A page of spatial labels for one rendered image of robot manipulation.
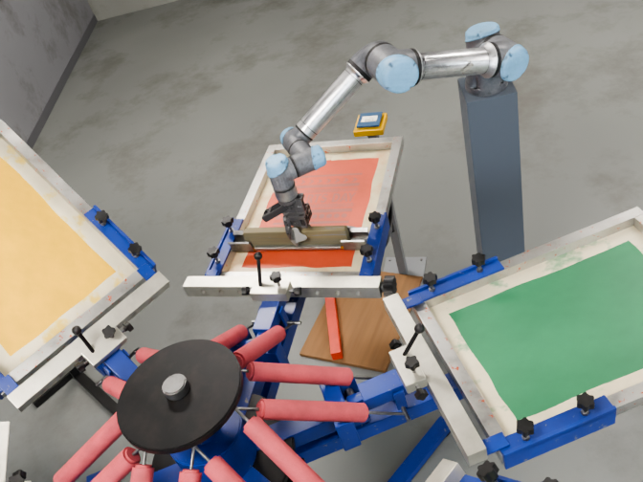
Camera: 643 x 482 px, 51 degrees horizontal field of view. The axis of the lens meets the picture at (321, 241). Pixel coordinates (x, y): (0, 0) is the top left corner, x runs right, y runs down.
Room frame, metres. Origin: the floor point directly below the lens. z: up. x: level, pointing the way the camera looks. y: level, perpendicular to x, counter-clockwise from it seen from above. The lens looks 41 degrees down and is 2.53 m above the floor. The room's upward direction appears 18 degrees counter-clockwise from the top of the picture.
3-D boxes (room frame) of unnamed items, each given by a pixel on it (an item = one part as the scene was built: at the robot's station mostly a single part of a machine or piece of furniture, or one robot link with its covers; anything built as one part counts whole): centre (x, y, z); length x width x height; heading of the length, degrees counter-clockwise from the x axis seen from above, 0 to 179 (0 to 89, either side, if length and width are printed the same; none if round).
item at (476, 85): (2.07, -0.75, 1.25); 0.15 x 0.15 x 0.10
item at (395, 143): (1.99, -0.01, 0.97); 0.79 x 0.58 x 0.04; 155
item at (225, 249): (1.89, 0.34, 0.97); 0.30 x 0.05 x 0.07; 155
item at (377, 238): (1.66, -0.16, 0.97); 0.30 x 0.05 x 0.07; 155
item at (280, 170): (1.79, 0.06, 1.31); 0.09 x 0.08 x 0.11; 100
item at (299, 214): (1.78, 0.05, 1.15); 0.09 x 0.08 x 0.12; 65
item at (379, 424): (1.09, -0.19, 0.90); 1.24 x 0.06 x 0.06; 95
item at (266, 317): (1.48, 0.22, 1.02); 0.17 x 0.06 x 0.05; 155
